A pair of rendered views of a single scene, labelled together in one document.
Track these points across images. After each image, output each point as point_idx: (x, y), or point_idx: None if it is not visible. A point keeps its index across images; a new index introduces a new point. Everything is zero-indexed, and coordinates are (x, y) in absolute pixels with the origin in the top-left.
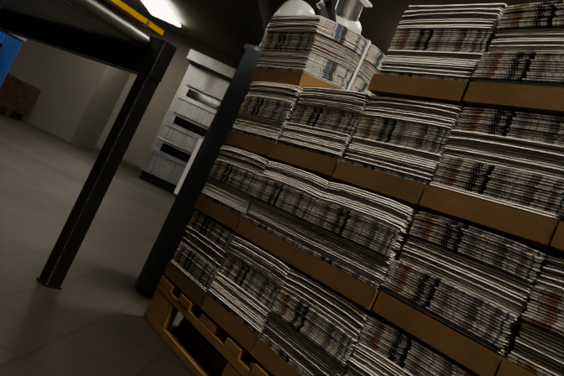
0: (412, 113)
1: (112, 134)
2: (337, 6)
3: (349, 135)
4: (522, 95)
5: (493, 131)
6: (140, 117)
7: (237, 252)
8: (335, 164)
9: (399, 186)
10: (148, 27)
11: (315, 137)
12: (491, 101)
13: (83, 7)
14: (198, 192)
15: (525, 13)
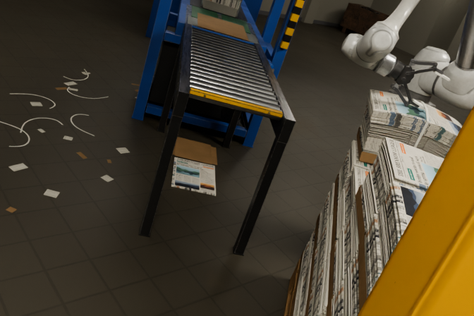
0: (353, 233)
1: (262, 174)
2: (456, 58)
3: (343, 225)
4: (362, 266)
5: (353, 281)
6: (276, 165)
7: (307, 269)
8: (333, 242)
9: (331, 285)
10: (270, 114)
11: (341, 213)
12: (359, 257)
13: (232, 108)
14: None
15: (390, 197)
